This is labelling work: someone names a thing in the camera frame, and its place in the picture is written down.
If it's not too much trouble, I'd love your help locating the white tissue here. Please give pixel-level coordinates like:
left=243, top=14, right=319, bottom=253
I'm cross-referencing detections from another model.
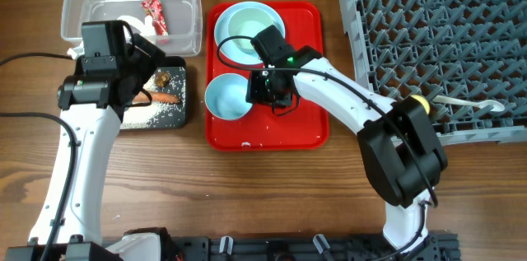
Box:
left=118, top=16, right=156, bottom=44

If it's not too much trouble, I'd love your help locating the brown food scrap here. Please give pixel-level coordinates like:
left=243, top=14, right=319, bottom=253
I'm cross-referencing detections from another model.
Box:
left=155, top=71, right=171, bottom=88

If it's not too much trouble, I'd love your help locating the orange carrot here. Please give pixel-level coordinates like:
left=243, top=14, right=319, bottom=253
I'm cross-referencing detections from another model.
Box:
left=133, top=91, right=180, bottom=104

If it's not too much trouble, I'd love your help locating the small light blue bowl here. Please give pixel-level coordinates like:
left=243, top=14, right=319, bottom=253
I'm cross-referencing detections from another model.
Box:
left=204, top=73, right=253, bottom=121

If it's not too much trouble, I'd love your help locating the red snack wrapper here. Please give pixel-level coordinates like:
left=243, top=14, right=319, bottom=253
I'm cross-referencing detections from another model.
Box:
left=141, top=0, right=170, bottom=44

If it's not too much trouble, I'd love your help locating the white rice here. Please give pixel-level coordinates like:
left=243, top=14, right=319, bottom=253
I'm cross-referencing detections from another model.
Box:
left=119, top=67, right=185, bottom=130

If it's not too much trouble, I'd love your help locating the green bowl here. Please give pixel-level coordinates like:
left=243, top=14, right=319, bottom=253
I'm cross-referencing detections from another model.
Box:
left=227, top=8, right=274, bottom=54

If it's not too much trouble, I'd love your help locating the yellow cup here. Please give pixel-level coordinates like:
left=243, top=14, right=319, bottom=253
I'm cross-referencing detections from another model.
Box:
left=412, top=95, right=431, bottom=114

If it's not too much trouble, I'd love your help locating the white plastic spoon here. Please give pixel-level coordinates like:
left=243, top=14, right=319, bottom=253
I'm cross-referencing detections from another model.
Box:
left=433, top=96, right=505, bottom=112

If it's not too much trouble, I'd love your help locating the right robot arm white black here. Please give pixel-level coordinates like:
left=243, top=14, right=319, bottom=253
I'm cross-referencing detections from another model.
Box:
left=248, top=45, right=448, bottom=254

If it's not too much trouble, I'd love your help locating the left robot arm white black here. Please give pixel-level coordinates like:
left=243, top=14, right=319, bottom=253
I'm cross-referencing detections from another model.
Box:
left=6, top=30, right=172, bottom=260

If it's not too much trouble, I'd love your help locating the grey dishwasher rack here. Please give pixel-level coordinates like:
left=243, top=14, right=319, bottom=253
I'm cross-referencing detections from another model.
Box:
left=339, top=0, right=526, bottom=145

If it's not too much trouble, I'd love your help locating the large light blue plate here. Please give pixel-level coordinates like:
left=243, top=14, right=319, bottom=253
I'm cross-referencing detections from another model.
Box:
left=213, top=1, right=287, bottom=67

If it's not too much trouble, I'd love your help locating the black tray bin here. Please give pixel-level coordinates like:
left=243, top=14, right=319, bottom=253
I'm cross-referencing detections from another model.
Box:
left=119, top=55, right=189, bottom=131

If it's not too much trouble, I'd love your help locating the red serving tray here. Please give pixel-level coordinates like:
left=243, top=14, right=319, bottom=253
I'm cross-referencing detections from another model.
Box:
left=205, top=1, right=329, bottom=151

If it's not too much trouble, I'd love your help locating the clear plastic bin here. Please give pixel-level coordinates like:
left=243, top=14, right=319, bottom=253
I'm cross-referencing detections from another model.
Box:
left=61, top=0, right=203, bottom=57

